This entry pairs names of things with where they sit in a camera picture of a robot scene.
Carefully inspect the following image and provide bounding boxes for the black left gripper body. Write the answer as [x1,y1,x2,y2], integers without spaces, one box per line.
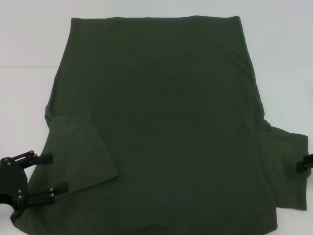
[0,157,29,211]

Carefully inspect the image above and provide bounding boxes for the dark green t-shirt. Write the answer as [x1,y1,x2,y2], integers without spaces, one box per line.
[9,15,309,235]

